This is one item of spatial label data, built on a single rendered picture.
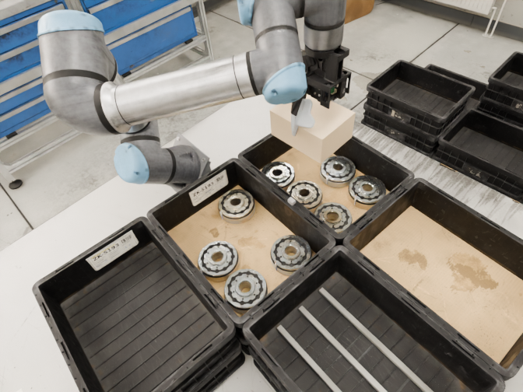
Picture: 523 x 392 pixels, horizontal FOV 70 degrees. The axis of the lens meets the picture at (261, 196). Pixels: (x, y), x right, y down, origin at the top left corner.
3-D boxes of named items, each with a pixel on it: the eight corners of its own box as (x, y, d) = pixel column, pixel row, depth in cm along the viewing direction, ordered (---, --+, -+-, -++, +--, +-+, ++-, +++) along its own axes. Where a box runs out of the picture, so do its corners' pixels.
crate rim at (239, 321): (146, 218, 99) (143, 213, 97) (235, 161, 110) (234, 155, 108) (240, 331, 78) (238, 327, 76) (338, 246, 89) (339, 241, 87)
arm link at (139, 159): (152, 188, 122) (113, 187, 111) (146, 148, 123) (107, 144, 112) (175, 180, 114) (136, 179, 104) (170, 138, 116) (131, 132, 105)
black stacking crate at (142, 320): (56, 306, 95) (31, 287, 87) (156, 239, 106) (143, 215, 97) (128, 449, 75) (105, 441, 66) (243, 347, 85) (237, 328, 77)
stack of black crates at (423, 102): (354, 153, 214) (365, 85, 180) (384, 126, 226) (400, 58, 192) (418, 188, 195) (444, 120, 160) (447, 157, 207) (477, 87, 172)
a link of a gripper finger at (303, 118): (302, 145, 82) (319, 105, 78) (282, 133, 85) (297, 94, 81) (310, 145, 84) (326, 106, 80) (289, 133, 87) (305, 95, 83)
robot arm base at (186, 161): (166, 181, 132) (142, 180, 125) (176, 140, 129) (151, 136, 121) (194, 196, 124) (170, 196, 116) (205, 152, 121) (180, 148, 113)
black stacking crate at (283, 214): (157, 238, 106) (145, 215, 97) (240, 183, 117) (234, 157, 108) (244, 345, 86) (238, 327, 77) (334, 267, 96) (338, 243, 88)
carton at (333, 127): (271, 134, 95) (269, 110, 89) (302, 110, 100) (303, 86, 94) (321, 163, 87) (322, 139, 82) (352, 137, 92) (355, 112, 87)
